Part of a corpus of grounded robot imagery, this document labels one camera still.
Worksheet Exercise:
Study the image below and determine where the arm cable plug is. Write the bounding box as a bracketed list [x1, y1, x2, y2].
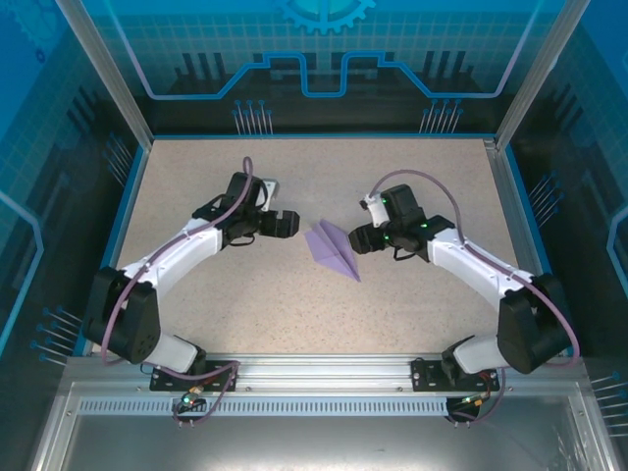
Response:
[180, 385, 206, 409]
[460, 391, 493, 409]

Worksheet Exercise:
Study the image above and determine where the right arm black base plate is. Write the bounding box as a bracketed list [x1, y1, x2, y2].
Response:
[410, 357, 498, 393]

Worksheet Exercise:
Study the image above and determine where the aluminium frame post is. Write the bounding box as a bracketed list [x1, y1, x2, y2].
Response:
[494, 0, 590, 151]
[54, 0, 154, 149]

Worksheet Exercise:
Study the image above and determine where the aluminium side rail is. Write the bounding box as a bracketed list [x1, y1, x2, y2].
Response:
[483, 138, 560, 355]

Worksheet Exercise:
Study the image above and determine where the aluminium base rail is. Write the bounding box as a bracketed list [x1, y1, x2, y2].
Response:
[63, 355, 590, 394]

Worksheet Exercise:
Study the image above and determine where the left arm cable plug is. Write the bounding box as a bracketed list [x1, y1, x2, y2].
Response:
[180, 385, 206, 409]

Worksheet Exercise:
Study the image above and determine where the slotted cable duct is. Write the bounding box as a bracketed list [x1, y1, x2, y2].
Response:
[78, 397, 450, 418]

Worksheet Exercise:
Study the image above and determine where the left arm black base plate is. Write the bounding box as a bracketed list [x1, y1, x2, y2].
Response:
[149, 359, 240, 393]

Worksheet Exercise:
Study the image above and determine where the right arm cable plug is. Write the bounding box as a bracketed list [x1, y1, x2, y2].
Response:
[460, 391, 493, 409]

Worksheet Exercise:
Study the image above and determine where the purple paper sheet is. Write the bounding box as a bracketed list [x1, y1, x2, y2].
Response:
[303, 219, 363, 284]

